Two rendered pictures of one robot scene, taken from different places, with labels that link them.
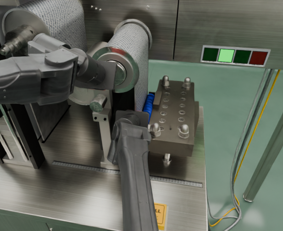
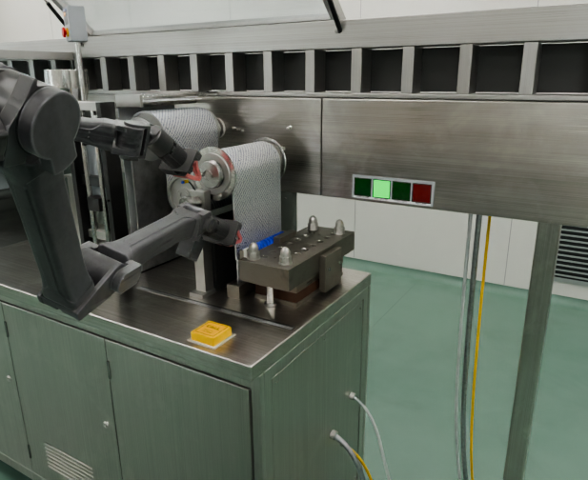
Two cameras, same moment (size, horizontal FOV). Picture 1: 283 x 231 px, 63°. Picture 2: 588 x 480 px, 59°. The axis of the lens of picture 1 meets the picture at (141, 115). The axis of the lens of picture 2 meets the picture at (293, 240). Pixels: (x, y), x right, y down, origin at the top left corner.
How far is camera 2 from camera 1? 90 cm
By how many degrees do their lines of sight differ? 28
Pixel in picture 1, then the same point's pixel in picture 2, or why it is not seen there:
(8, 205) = not seen: hidden behind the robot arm
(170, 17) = (314, 139)
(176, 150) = (272, 279)
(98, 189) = (171, 311)
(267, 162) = (517, 422)
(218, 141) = (489, 421)
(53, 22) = (172, 126)
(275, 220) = not seen: outside the picture
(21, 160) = not seen: hidden behind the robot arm
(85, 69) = (156, 139)
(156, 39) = (300, 167)
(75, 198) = (141, 312)
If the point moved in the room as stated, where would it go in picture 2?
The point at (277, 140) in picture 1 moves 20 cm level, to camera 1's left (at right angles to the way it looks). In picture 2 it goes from (522, 369) to (456, 357)
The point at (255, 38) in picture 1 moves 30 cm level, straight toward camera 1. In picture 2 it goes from (414, 167) to (341, 181)
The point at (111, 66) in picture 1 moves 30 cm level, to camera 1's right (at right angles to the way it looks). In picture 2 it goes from (192, 152) to (307, 158)
